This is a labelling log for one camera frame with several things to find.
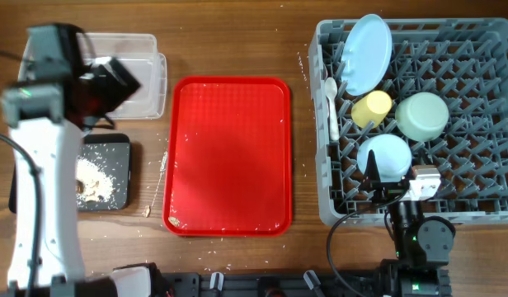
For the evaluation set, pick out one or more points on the black mounting rail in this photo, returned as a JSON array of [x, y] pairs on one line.
[[309, 283]]

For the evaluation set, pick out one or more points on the green plastic bowl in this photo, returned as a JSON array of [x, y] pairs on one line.
[[422, 117]]

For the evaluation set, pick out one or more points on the food crumb on table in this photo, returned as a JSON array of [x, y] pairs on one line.
[[147, 211]]

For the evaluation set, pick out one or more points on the light blue plate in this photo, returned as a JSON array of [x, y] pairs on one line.
[[366, 54]]

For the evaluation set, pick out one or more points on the clear plastic bin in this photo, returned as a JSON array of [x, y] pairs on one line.
[[139, 55]]

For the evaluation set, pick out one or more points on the black waste bin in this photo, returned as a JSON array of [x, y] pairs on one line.
[[113, 154]]

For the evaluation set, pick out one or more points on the food crumb on tray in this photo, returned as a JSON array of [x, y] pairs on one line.
[[174, 221]]

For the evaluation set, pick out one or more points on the red plastic tray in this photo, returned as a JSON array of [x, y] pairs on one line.
[[229, 164]]

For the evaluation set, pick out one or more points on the light blue bowl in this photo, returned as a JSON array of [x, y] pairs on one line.
[[392, 155]]

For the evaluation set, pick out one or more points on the white plastic spoon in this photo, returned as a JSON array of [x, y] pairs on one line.
[[331, 91]]

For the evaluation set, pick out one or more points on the yellow plastic cup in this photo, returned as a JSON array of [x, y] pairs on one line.
[[373, 107]]

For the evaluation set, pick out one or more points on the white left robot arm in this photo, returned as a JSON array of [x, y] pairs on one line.
[[45, 118]]

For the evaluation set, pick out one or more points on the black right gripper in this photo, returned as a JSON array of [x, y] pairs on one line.
[[386, 186]]

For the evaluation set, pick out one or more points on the blue-grey dishwasher rack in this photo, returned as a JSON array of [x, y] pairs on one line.
[[465, 62]]

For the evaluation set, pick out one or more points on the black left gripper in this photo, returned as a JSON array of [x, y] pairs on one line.
[[119, 91]]

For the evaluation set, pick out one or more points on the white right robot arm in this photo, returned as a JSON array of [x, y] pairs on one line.
[[422, 243]]

